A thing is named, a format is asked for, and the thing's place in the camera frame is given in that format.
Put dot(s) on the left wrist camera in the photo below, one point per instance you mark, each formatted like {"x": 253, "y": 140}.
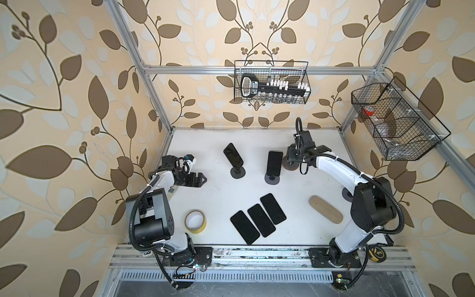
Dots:
{"x": 179, "y": 164}

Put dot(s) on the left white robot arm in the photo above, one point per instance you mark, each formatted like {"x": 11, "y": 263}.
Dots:
{"x": 151, "y": 223}

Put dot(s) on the black phone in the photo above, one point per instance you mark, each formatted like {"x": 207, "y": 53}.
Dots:
{"x": 274, "y": 211}
{"x": 244, "y": 227}
{"x": 233, "y": 156}
{"x": 261, "y": 220}
{"x": 274, "y": 163}

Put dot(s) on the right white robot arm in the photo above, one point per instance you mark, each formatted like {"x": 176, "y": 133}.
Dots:
{"x": 374, "y": 210}

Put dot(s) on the yellow black tape measure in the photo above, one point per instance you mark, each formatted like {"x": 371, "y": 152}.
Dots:
{"x": 377, "y": 253}

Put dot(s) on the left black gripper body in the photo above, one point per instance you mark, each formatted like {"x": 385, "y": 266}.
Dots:
{"x": 186, "y": 180}

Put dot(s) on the red cap plastic bottle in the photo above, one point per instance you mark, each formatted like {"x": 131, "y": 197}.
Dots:
{"x": 369, "y": 114}

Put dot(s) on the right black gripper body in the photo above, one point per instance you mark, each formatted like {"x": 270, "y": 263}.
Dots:
{"x": 294, "y": 154}

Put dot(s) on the brown cork oval pad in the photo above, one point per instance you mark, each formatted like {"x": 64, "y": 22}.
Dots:
{"x": 327, "y": 210}

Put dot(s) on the phone stand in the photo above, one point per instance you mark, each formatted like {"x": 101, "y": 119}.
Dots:
{"x": 347, "y": 195}
{"x": 271, "y": 180}
{"x": 290, "y": 164}
{"x": 238, "y": 173}

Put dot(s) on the back wire basket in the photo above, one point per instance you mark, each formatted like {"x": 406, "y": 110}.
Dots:
{"x": 292, "y": 71}

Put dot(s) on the yellow tape roll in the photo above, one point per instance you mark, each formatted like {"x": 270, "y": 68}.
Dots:
{"x": 195, "y": 221}

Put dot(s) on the side wire basket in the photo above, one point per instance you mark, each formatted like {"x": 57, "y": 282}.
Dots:
{"x": 411, "y": 127}

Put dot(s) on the black handled tool in basket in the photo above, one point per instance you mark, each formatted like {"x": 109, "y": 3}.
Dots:
{"x": 250, "y": 86}

